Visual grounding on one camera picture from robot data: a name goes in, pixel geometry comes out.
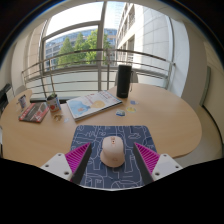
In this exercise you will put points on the square blue green sticker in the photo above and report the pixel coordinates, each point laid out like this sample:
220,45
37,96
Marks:
120,113

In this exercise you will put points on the grey green door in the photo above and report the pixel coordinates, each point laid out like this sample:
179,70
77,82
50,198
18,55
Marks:
205,85

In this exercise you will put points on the light blue magazine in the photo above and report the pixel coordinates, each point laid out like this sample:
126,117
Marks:
93,105

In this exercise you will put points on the small blue sticker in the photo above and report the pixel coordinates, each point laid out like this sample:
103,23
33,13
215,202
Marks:
133,102

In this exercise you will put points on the small brown sticker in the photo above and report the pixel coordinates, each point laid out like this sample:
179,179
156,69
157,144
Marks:
57,117

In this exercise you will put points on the black printer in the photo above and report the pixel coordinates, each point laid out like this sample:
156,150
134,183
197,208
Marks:
4,98

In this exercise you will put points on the blue patterned mouse pad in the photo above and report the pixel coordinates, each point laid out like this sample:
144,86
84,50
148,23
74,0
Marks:
100,131

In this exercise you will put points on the black cylindrical bottle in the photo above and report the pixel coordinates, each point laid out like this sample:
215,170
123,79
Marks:
123,81

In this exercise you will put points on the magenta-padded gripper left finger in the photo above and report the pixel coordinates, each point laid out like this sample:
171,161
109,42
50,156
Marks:
63,165

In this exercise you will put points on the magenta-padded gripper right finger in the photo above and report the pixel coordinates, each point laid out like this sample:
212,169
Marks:
161,165

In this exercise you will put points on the beige computer mouse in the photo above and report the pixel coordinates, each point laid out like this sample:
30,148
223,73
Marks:
112,151

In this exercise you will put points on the metal balcony railing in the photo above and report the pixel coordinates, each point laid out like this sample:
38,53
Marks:
66,55

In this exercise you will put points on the round yellow sticker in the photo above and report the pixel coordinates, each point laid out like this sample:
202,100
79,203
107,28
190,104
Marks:
131,109

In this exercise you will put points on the red magazine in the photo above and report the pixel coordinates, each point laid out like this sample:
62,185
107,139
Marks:
34,112

